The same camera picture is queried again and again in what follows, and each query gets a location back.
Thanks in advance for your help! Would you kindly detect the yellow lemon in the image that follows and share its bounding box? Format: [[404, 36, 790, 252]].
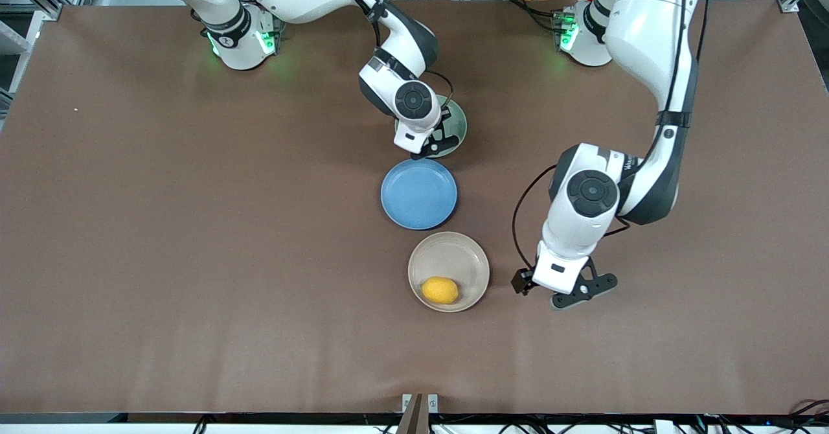
[[422, 276, 460, 306]]

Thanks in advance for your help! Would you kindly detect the light green round plate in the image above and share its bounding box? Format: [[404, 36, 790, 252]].
[[395, 95, 468, 159]]

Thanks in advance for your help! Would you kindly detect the blue round plate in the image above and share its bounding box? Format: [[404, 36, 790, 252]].
[[380, 157, 459, 231]]

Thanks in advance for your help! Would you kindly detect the beige pink round plate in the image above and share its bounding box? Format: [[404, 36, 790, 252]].
[[407, 230, 491, 312]]

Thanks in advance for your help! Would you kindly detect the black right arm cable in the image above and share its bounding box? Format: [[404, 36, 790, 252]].
[[321, 0, 454, 108]]

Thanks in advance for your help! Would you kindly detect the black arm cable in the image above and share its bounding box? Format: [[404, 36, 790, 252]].
[[513, 0, 710, 270], [321, 0, 454, 108]]

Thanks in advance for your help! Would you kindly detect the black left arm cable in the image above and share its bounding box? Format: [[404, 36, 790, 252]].
[[513, 0, 710, 270]]

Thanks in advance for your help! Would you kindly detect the white metal mounting bracket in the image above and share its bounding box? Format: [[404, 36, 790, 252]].
[[402, 393, 439, 414]]

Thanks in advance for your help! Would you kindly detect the brown camera stand rod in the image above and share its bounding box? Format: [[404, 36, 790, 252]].
[[396, 393, 430, 434]]

